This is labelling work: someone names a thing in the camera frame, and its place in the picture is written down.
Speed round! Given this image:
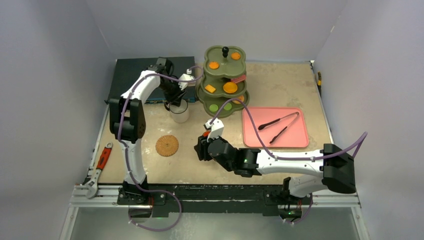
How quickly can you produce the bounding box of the pink cake slice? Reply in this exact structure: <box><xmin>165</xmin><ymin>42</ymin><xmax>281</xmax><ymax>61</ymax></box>
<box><xmin>230</xmin><ymin>74</ymin><xmax>247</xmax><ymax>84</ymax></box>

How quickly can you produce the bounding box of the pink serving tray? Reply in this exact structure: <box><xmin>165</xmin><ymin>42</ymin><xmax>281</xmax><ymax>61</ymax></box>
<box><xmin>242</xmin><ymin>107</ymin><xmax>309</xmax><ymax>148</ymax></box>

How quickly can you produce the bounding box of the orange bun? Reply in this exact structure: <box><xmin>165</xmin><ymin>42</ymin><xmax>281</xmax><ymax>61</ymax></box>
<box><xmin>232</xmin><ymin>95</ymin><xmax>245</xmax><ymax>105</ymax></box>

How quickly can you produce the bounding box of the green macaron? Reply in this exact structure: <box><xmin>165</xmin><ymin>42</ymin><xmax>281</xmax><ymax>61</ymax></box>
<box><xmin>223</xmin><ymin>103</ymin><xmax>233</xmax><ymax>111</ymax></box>
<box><xmin>209</xmin><ymin>104</ymin><xmax>219</xmax><ymax>113</ymax></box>

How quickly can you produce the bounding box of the orange egg tart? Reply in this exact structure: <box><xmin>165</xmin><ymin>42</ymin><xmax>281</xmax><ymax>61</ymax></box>
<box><xmin>222</xmin><ymin>81</ymin><xmax>238</xmax><ymax>94</ymax></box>

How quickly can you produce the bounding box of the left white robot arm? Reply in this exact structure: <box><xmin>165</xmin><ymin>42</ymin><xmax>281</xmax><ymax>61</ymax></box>
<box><xmin>109</xmin><ymin>57</ymin><xmax>186</xmax><ymax>205</ymax></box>

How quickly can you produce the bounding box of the square yellow cracker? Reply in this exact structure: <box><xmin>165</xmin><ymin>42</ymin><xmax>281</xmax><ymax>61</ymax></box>
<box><xmin>204</xmin><ymin>84</ymin><xmax>216</xmax><ymax>94</ymax></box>

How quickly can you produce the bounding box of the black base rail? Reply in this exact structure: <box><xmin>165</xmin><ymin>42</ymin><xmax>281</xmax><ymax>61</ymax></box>
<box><xmin>117</xmin><ymin>183</ymin><xmax>312</xmax><ymax>218</ymax></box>

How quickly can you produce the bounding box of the green three-tier stand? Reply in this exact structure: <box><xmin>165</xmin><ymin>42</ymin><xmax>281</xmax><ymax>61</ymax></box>
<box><xmin>196</xmin><ymin>45</ymin><xmax>250</xmax><ymax>118</ymax></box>

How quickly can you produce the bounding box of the orange translucent cup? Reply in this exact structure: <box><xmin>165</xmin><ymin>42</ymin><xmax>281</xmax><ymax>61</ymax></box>
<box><xmin>202</xmin><ymin>130</ymin><xmax>211</xmax><ymax>137</ymax></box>

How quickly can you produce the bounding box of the red handled tool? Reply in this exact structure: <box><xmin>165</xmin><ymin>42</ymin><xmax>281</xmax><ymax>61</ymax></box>
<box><xmin>84</xmin><ymin>142</ymin><xmax>113</xmax><ymax>199</ymax></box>

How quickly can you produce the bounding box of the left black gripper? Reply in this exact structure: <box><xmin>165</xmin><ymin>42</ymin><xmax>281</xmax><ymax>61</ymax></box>
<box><xmin>157</xmin><ymin>78</ymin><xmax>187</xmax><ymax>107</ymax></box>

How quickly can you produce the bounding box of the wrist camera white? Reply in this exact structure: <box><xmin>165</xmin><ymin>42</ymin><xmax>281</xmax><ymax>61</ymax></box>
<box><xmin>203</xmin><ymin>118</ymin><xmax>224</xmax><ymax>142</ymax></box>
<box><xmin>178</xmin><ymin>69</ymin><xmax>196</xmax><ymax>90</ymax></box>

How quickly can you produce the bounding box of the white ribbed cup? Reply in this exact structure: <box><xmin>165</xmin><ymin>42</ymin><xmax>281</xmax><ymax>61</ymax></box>
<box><xmin>164</xmin><ymin>99</ymin><xmax>190</xmax><ymax>123</ymax></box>

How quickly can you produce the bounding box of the yellow black tool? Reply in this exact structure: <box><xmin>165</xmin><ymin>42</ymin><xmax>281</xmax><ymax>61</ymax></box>
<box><xmin>316</xmin><ymin>71</ymin><xmax>322</xmax><ymax>95</ymax></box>

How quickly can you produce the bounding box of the orange cookie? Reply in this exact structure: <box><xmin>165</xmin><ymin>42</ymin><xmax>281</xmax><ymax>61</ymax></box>
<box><xmin>230</xmin><ymin>52</ymin><xmax>242</xmax><ymax>61</ymax></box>
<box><xmin>208</xmin><ymin>61</ymin><xmax>220</xmax><ymax>70</ymax></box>

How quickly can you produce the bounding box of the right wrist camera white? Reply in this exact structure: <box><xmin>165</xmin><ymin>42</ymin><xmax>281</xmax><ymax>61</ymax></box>
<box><xmin>203</xmin><ymin>118</ymin><xmax>224</xmax><ymax>142</ymax></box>

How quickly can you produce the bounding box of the woven coaster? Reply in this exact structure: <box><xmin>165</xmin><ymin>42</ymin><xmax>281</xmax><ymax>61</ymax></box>
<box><xmin>155</xmin><ymin>135</ymin><xmax>179</xmax><ymax>157</ymax></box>

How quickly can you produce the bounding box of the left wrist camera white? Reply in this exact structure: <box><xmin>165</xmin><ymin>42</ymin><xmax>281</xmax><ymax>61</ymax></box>
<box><xmin>178</xmin><ymin>69</ymin><xmax>196</xmax><ymax>90</ymax></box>

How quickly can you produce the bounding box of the dark network switch box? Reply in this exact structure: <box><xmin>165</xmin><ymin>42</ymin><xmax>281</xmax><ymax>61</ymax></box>
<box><xmin>105</xmin><ymin>56</ymin><xmax>197</xmax><ymax>104</ymax></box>

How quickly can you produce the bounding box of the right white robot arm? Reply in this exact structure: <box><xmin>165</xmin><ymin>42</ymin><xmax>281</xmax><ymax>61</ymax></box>
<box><xmin>194</xmin><ymin>135</ymin><xmax>357</xmax><ymax>204</ymax></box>

